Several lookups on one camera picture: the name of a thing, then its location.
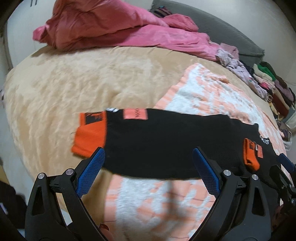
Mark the stack of folded clothes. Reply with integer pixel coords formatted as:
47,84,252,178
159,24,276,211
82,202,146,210
252,61,296,119

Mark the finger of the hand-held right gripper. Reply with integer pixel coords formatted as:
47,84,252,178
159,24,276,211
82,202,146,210
269,153,296,189

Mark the pile of lilac clothes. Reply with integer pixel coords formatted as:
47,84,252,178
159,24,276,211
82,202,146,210
216,43,269,100

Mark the black sweater with orange cuffs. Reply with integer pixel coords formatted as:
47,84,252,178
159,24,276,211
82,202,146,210
71,108,285,181

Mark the dark striped cloth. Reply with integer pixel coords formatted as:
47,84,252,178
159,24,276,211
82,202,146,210
153,7,173,18

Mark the white plastic bag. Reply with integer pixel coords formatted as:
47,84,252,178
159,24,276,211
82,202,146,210
286,113,296,131

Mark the person's left hand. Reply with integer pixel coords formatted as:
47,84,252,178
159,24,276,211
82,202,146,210
99,223,114,241

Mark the orange white checked blanket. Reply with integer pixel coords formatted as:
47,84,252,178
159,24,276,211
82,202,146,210
105,62,289,241

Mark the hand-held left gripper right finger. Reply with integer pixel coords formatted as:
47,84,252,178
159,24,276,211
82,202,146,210
190,147,274,241

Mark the beige fleece blanket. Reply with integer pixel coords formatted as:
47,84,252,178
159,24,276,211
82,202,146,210
5,44,278,232

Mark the pink duvet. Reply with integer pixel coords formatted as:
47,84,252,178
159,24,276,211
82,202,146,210
32,0,221,62

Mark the purple cloth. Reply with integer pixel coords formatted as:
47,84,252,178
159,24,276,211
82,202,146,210
278,122,292,141

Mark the grey quilted cushion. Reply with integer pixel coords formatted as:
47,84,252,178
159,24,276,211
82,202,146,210
150,0,265,67

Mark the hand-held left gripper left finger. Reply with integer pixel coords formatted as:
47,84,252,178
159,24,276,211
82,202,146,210
24,147,109,241

